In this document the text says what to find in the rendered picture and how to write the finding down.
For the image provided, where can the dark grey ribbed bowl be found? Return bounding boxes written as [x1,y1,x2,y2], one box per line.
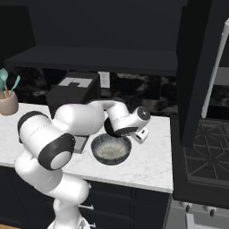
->
[90,132,132,165]

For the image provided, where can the dark base cabinet run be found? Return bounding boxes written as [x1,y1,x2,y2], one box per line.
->
[0,165,174,229]

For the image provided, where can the dark open cabinet door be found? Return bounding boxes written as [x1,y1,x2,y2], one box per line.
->
[175,0,229,148]

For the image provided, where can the black box appliance white panel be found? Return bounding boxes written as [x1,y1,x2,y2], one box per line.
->
[46,71,101,155]

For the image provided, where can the black stove with grates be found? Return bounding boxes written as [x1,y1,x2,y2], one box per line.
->
[172,115,229,229]

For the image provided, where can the teal spoon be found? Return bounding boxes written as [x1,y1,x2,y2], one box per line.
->
[9,74,21,97]

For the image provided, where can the beige utensil pot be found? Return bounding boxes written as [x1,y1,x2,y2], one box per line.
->
[0,90,20,116]

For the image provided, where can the teal spatula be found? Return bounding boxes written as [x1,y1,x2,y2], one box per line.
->
[0,68,9,92]

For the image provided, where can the white wall outlet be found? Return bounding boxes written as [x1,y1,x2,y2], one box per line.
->
[99,71,111,89]

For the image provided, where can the dark open wall cabinet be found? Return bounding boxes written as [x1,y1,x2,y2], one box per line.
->
[4,0,189,77]

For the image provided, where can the white cabinet door handle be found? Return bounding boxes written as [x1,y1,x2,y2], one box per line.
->
[200,17,229,119]

